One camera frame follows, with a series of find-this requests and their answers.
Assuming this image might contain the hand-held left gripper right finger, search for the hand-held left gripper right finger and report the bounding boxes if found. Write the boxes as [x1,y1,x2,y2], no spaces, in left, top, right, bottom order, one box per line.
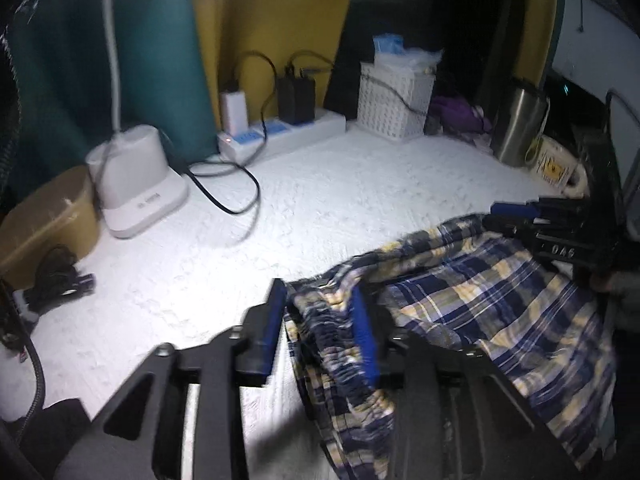
[350,287,566,480]

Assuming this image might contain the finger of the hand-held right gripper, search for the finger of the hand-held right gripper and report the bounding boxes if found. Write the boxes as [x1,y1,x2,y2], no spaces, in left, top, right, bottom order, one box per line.
[490,197,593,233]

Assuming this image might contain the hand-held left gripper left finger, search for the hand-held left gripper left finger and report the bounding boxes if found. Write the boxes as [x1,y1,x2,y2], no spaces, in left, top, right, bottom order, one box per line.
[55,277,288,480]

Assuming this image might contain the blue plaid pants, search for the blue plaid pants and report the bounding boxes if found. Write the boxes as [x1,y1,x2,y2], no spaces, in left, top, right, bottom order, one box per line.
[282,212,618,480]

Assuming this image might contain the person's right hand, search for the person's right hand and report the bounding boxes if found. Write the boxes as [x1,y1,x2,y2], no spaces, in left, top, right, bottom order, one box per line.
[590,270,621,295]

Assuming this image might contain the cream mug with yellow print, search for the cream mug with yellow print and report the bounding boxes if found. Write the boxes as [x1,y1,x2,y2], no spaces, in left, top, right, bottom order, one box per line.
[525,132,588,198]

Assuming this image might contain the stainless steel tumbler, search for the stainless steel tumbler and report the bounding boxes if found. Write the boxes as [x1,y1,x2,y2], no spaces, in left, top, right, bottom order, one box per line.
[490,77,551,168]

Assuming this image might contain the purple cloth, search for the purple cloth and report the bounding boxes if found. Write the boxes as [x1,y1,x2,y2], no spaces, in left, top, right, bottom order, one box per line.
[430,95,493,136]

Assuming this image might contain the white textured table cover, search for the white textured table cover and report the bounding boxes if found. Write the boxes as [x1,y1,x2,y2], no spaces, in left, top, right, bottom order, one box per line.
[0,120,616,480]

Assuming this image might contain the white lattice basket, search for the white lattice basket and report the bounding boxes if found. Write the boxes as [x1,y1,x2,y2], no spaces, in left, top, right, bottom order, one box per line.
[357,60,436,141]

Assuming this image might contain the yellow curtain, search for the yellow curtain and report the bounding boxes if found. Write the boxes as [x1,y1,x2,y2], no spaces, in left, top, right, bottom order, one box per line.
[190,0,361,131]
[515,0,558,86]

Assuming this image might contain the white power strip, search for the white power strip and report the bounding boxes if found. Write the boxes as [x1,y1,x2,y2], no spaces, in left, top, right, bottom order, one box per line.
[217,109,347,163]

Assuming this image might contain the white desk lamp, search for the white desk lamp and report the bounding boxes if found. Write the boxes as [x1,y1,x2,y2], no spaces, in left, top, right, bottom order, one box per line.
[84,0,190,240]

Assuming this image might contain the blue tissue pack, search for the blue tissue pack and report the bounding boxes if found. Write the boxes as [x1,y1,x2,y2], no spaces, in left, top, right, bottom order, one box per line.
[372,34,445,72]

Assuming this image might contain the white charger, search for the white charger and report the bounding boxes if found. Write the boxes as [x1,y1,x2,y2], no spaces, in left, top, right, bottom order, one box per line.
[221,89,249,133]

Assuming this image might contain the dark window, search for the dark window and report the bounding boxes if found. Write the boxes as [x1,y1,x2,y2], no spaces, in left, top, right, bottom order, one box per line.
[325,0,531,111]

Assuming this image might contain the black charger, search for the black charger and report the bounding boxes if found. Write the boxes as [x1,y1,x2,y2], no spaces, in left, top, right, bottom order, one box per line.
[277,64,317,125]

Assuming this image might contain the black cloth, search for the black cloth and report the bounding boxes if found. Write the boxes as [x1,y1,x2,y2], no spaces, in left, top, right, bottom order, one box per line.
[30,399,93,480]

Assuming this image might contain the brown oval box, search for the brown oval box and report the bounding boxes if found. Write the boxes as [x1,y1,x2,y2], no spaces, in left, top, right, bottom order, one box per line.
[0,165,101,286]

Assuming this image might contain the teal curtain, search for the teal curtain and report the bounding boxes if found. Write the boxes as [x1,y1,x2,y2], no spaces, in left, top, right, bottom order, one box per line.
[10,0,218,181]

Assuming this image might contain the black lamp cable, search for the black lamp cable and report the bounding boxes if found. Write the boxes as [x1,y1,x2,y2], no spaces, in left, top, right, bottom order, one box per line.
[160,127,262,217]

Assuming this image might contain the black strap bundle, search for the black strap bundle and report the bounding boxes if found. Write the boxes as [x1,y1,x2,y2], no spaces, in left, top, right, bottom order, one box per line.
[22,244,97,313]

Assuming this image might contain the thick black cable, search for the thick black cable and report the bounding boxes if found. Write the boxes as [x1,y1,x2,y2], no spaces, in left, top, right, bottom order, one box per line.
[0,280,47,436]

